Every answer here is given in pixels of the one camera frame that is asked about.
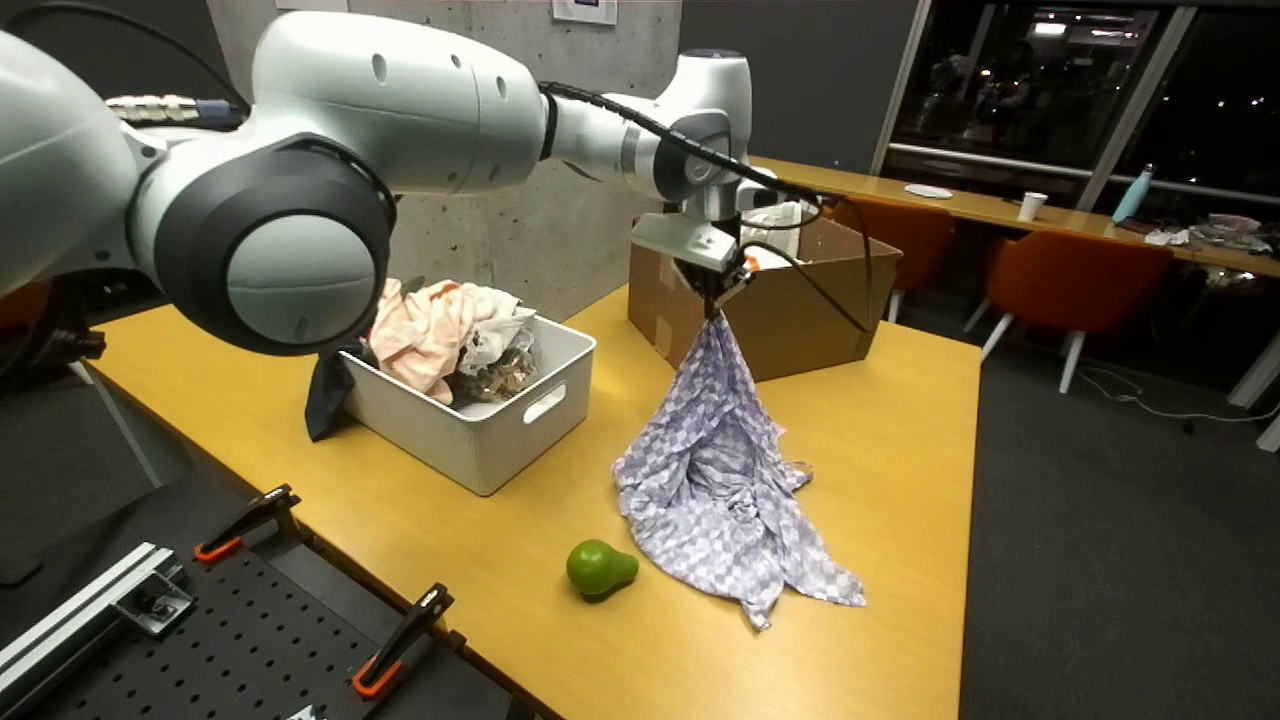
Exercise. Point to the green pear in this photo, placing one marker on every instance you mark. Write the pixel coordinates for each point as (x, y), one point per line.
(600, 570)

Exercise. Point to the brown cardboard box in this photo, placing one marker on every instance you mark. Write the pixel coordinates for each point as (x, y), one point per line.
(826, 305)

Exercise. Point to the white plate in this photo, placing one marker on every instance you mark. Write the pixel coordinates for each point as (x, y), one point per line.
(929, 190)

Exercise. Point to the orange chair black base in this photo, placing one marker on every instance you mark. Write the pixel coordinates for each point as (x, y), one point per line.
(21, 308)

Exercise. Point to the dark blue cloth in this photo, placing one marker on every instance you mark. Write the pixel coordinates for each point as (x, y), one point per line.
(325, 403)

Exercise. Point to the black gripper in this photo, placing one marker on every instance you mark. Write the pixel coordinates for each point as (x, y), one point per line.
(720, 283)

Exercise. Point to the white paper bag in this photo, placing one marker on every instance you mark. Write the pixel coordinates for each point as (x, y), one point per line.
(780, 230)

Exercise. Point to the black perforated board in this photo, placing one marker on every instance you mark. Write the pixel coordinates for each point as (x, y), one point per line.
(203, 640)

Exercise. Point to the white cup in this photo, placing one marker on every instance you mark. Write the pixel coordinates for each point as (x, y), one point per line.
(1031, 205)

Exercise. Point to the long wooden window desk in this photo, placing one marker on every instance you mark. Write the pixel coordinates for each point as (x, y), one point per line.
(960, 200)

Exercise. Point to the light blue bottle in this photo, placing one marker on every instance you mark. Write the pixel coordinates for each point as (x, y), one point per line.
(1129, 194)

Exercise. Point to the aluminium rail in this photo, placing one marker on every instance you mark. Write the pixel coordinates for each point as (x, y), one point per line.
(81, 614)

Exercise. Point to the white plastic bin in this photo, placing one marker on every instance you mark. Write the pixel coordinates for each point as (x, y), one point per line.
(492, 440)

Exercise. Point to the purple white checked cloth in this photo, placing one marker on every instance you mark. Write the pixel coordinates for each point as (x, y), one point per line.
(712, 482)

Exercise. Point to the orange chair white legs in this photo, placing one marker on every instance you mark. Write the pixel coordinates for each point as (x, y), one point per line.
(902, 240)
(1074, 283)

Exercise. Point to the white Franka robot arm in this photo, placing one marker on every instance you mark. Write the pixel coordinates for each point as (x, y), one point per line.
(403, 100)

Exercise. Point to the black orange clamp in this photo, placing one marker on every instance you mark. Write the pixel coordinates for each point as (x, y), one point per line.
(399, 640)
(247, 521)

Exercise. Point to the pile of desk clutter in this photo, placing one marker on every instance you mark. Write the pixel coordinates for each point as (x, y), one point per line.
(1221, 230)

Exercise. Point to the pink cloth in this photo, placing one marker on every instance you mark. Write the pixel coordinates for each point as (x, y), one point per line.
(432, 342)

